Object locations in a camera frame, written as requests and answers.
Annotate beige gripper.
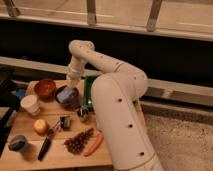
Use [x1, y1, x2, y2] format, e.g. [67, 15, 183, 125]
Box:
[66, 68, 82, 88]

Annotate blue sponge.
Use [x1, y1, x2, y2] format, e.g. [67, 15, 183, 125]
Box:
[56, 87, 77, 103]

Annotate purple bowl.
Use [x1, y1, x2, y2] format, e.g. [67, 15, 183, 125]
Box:
[55, 86, 80, 110]

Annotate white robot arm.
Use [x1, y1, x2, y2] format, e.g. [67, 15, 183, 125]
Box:
[67, 40, 164, 171]

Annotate red-brown bowl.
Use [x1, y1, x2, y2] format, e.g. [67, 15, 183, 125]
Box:
[34, 79, 56, 99]

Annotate grey-blue small bowl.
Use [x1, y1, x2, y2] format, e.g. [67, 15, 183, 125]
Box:
[8, 135, 29, 153]

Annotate green tray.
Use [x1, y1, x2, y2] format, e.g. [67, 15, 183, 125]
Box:
[83, 75, 137, 116]

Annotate small metal cup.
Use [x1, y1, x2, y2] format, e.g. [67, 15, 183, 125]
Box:
[77, 106, 89, 122]

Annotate black binder clip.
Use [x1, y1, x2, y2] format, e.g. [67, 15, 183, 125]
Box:
[60, 116, 71, 130]

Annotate white paper cup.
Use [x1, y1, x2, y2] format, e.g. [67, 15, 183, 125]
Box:
[20, 95, 40, 116]

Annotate blue object at table edge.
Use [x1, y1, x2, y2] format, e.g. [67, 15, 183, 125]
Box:
[16, 88, 26, 99]

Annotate yellow-red apple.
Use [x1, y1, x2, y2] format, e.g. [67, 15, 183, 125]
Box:
[33, 119, 49, 135]

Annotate black chair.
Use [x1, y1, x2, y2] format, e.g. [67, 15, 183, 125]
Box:
[0, 68, 20, 155]

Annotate bunch of dark grapes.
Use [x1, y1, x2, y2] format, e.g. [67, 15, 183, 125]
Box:
[64, 128, 94, 154]

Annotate orange carrot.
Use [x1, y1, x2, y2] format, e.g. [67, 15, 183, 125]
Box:
[83, 132, 104, 157]

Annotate black handled knife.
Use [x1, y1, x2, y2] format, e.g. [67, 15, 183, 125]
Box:
[37, 122, 59, 161]

